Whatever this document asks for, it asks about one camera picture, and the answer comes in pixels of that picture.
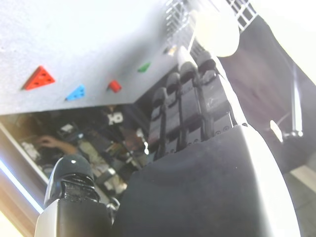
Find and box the blue triangle block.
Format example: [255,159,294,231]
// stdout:
[65,84,87,102]

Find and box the chrome wire dish rack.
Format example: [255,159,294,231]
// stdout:
[162,0,262,50]

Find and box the bystander in black shirt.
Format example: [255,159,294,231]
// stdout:
[37,105,131,156]

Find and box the glowing white light strip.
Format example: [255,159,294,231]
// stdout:
[0,159,44,214]

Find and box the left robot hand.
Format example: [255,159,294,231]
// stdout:
[34,45,302,237]

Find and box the red triangle block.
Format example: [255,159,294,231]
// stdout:
[21,66,56,91]

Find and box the green triangle block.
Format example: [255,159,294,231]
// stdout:
[137,62,151,73]

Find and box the red cylinder block white cross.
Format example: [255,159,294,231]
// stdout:
[107,79,122,93]

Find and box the chrome stand leg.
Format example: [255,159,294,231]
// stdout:
[269,63,304,144]

